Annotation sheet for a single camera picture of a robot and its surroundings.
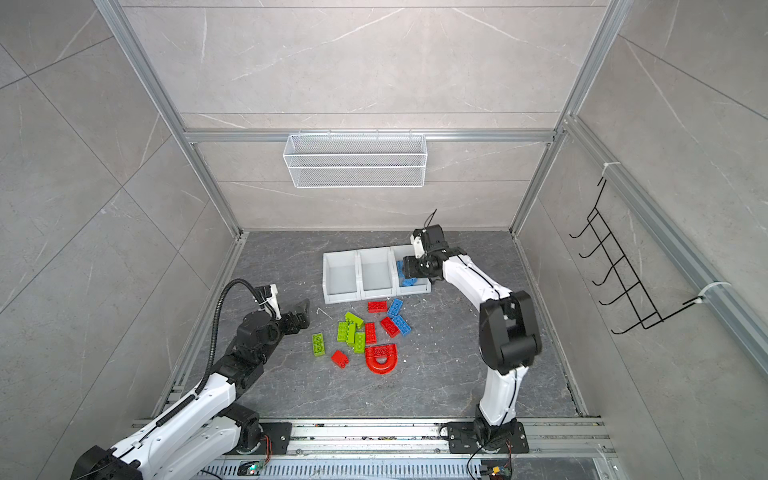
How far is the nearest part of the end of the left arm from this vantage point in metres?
0.73

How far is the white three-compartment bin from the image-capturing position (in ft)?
3.25

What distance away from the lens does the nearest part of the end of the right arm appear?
0.69 metres
